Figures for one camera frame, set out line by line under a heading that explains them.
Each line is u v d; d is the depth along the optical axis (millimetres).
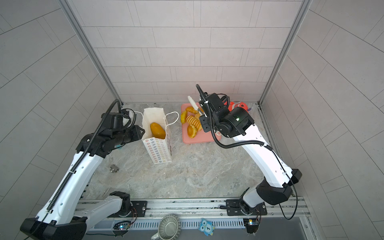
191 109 1055
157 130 898
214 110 435
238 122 393
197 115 1055
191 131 957
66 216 369
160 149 755
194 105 645
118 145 571
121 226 646
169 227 665
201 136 970
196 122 991
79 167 411
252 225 678
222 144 433
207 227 654
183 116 1026
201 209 723
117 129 532
